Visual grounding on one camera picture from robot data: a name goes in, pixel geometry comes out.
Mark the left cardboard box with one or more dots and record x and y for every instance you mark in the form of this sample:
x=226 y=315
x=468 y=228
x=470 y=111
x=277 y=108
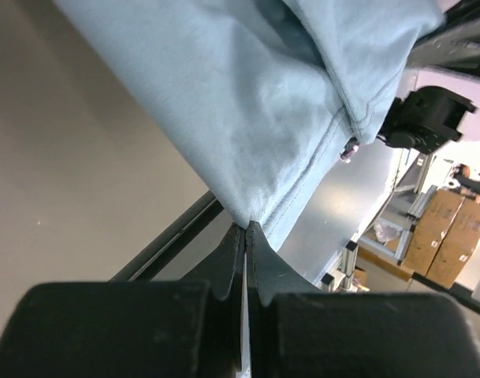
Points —
x=431 y=230

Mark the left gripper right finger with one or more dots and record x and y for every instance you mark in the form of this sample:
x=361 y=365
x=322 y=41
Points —
x=296 y=330

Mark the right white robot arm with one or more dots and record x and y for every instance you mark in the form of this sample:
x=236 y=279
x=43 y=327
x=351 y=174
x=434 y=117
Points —
x=425 y=120

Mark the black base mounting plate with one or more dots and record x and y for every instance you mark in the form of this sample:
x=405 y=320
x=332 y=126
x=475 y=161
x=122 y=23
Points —
x=148 y=263

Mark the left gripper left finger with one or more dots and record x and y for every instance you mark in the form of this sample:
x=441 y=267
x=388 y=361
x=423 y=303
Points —
x=189 y=327

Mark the light blue t-shirt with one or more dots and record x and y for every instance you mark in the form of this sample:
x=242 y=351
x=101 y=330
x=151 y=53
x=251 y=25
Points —
x=259 y=97

